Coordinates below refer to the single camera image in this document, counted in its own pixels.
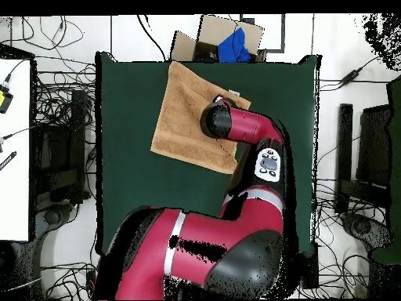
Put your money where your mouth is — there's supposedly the black power strip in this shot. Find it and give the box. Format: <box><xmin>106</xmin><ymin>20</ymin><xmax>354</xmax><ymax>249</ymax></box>
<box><xmin>85</xmin><ymin>269</ymin><xmax>97</xmax><ymax>299</ymax></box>

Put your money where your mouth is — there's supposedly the yellow emergency stop button box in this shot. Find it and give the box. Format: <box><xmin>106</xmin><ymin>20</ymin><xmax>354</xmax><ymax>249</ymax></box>
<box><xmin>0</xmin><ymin>83</ymin><xmax>15</xmax><ymax>114</ymax></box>

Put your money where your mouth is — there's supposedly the black framed white panel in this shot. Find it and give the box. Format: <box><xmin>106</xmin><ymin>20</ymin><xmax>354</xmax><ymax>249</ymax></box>
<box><xmin>239</xmin><ymin>13</ymin><xmax>286</xmax><ymax>53</ymax></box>

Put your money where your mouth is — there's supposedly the black striped bar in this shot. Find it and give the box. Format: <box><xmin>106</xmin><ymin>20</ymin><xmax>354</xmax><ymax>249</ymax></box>
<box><xmin>0</xmin><ymin>150</ymin><xmax>17</xmax><ymax>172</ymax></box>

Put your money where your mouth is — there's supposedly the blue garment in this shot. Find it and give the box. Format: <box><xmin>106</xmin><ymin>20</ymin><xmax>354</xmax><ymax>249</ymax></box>
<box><xmin>216</xmin><ymin>27</ymin><xmax>251</xmax><ymax>63</ymax></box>

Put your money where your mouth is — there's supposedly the black power adapter with cable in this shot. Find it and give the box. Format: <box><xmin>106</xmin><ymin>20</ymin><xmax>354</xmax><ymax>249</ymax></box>
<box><xmin>319</xmin><ymin>46</ymin><xmax>401</xmax><ymax>92</ymax></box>

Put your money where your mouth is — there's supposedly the black emergency stop cable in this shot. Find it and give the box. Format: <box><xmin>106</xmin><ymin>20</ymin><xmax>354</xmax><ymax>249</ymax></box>
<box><xmin>2</xmin><ymin>58</ymin><xmax>30</xmax><ymax>87</ymax></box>

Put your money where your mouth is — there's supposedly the dark green table cloth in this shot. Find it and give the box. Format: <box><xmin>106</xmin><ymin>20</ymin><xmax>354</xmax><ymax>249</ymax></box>
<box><xmin>94</xmin><ymin>50</ymin><xmax>323</xmax><ymax>256</ymax></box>

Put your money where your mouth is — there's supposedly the orange terry towel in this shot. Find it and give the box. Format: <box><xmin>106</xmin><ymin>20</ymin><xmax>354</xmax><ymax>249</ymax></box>
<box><xmin>150</xmin><ymin>61</ymin><xmax>252</xmax><ymax>176</ymax></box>

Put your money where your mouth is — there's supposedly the brown cardboard box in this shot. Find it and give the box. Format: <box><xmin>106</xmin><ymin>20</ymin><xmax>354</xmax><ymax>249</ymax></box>
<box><xmin>169</xmin><ymin>13</ymin><xmax>268</xmax><ymax>63</ymax></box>

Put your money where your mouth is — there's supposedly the black chair base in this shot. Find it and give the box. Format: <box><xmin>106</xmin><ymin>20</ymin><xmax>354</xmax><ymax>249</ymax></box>
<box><xmin>339</xmin><ymin>211</ymin><xmax>394</xmax><ymax>252</ymax></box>

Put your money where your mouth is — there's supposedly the black stand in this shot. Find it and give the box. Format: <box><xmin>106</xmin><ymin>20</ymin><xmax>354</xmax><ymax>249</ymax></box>
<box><xmin>31</xmin><ymin>89</ymin><xmax>89</xmax><ymax>205</ymax></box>
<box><xmin>334</xmin><ymin>103</ymin><xmax>392</xmax><ymax>216</ymax></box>

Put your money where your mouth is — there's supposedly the tangle of black floor cables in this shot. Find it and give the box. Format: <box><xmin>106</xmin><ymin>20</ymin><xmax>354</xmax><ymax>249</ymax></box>
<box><xmin>32</xmin><ymin>62</ymin><xmax>96</xmax><ymax>126</ymax></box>
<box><xmin>297</xmin><ymin>252</ymin><xmax>370</xmax><ymax>299</ymax></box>
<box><xmin>40</xmin><ymin>261</ymin><xmax>96</xmax><ymax>300</ymax></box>

